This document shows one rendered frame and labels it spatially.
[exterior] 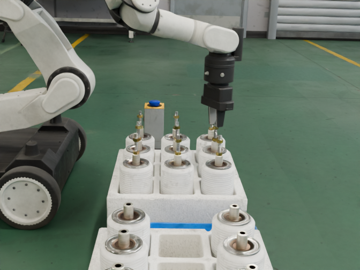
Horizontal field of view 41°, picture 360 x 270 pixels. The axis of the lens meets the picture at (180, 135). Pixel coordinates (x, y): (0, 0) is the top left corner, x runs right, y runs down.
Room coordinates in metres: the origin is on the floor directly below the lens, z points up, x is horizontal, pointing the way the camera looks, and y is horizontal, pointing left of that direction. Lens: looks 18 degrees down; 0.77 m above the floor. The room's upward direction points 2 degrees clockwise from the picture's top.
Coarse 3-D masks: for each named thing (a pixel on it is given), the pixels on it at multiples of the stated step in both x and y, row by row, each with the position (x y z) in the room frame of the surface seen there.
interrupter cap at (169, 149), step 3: (165, 147) 1.40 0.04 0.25; (168, 147) 1.41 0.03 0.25; (171, 147) 1.41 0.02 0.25; (180, 147) 1.41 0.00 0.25; (183, 147) 1.41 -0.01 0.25; (186, 147) 1.41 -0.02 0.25; (165, 150) 1.38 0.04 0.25; (168, 150) 1.38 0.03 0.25; (171, 150) 1.39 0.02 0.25; (180, 150) 1.40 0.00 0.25; (183, 150) 1.39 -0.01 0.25; (186, 150) 1.39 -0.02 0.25; (171, 153) 1.36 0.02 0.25; (174, 153) 1.36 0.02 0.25; (183, 153) 1.37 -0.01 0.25
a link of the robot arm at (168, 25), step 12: (120, 12) 1.34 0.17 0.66; (132, 12) 1.29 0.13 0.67; (156, 12) 1.32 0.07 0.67; (168, 12) 1.33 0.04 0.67; (132, 24) 1.32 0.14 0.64; (144, 24) 1.30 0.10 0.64; (156, 24) 1.30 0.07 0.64; (168, 24) 1.31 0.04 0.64; (180, 24) 1.33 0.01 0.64; (192, 24) 1.34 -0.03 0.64; (168, 36) 1.33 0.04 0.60; (180, 36) 1.33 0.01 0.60
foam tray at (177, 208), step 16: (160, 160) 1.56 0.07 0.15; (192, 160) 1.49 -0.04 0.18; (112, 176) 1.34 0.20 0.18; (160, 176) 1.44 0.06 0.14; (112, 192) 1.23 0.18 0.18; (240, 192) 1.25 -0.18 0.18; (112, 208) 1.20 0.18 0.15; (144, 208) 1.20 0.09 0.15; (160, 208) 1.20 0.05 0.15; (176, 208) 1.20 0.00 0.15; (192, 208) 1.20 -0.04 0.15; (208, 208) 1.21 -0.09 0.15; (224, 208) 1.21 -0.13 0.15; (240, 208) 1.21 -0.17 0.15
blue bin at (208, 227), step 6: (150, 222) 1.17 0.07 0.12; (156, 222) 1.17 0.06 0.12; (162, 222) 1.17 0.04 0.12; (168, 222) 1.17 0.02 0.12; (168, 228) 1.17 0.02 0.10; (174, 228) 1.17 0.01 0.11; (180, 228) 1.17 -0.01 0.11; (186, 228) 1.17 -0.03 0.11; (192, 228) 1.17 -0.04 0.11; (198, 228) 1.17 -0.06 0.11; (204, 228) 1.17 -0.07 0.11; (210, 228) 1.17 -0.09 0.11
